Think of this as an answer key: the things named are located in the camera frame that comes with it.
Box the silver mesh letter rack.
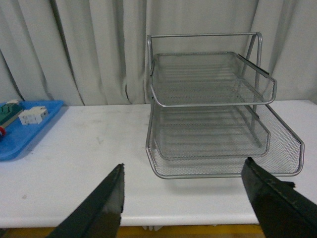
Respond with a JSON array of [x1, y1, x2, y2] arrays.
[[146, 32, 304, 179]]

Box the white curtain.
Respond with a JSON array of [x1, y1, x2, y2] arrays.
[[0, 0, 317, 106]]

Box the white circuit breaker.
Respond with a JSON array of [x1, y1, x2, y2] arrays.
[[18, 106, 49, 125]]

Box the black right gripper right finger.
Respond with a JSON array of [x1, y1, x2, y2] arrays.
[[241, 157, 317, 238]]

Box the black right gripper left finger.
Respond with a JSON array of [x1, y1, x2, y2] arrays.
[[48, 164, 125, 238]]

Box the red emergency stop button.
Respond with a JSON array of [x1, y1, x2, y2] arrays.
[[0, 126, 6, 140]]

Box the blue plastic tray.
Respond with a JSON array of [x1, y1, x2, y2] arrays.
[[0, 100, 64, 161]]

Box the green terminal block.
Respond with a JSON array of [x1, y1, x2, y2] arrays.
[[0, 100, 23, 127]]

